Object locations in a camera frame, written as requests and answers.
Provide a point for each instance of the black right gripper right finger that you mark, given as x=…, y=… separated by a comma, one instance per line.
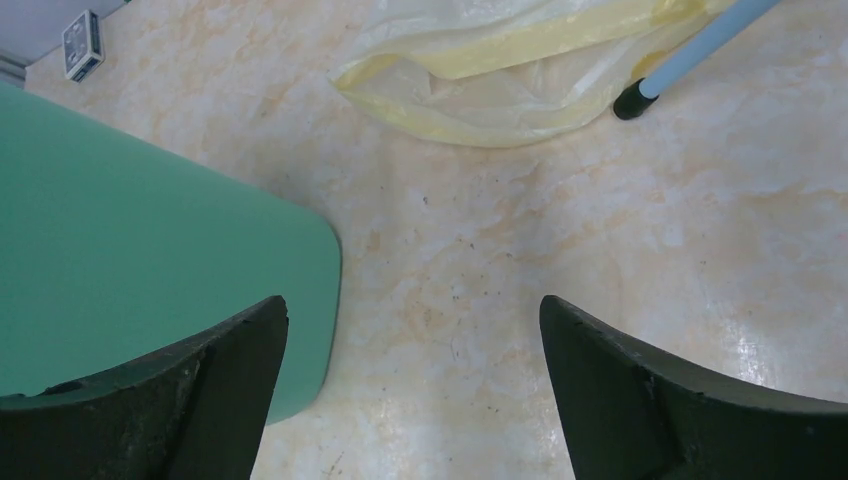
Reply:
x=630, y=410

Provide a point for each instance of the translucent yellow trash bag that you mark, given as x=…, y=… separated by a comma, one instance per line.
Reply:
x=507, y=73

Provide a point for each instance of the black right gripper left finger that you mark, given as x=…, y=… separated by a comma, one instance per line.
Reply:
x=194, y=409

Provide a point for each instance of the green plastic trash bin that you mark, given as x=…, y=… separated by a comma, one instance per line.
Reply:
x=112, y=247

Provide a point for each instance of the light blue tripod stand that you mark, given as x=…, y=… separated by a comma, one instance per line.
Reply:
x=638, y=97

